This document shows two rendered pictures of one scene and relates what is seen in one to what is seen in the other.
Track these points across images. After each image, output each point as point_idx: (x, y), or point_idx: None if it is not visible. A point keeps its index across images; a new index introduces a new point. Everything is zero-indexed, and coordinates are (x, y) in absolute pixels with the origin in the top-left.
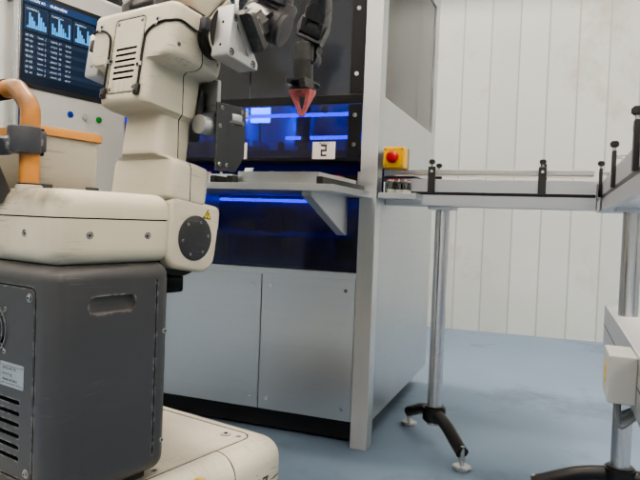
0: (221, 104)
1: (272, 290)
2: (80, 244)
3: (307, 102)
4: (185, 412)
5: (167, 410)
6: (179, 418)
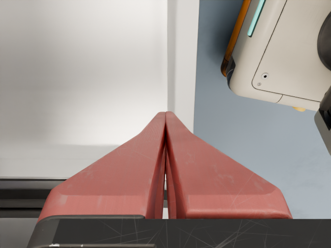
0: None
1: None
2: None
3: (203, 140)
4: (278, 6)
5: (278, 22)
6: (295, 1)
